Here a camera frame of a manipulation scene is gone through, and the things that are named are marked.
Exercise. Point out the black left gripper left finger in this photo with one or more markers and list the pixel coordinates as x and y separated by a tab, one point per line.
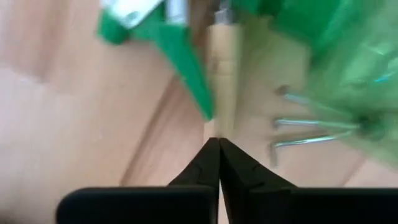
186	202

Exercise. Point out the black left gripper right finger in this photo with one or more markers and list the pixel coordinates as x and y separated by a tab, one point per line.
264	202

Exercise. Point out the green transparent spray bottle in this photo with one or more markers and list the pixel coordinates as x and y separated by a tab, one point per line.
342	46

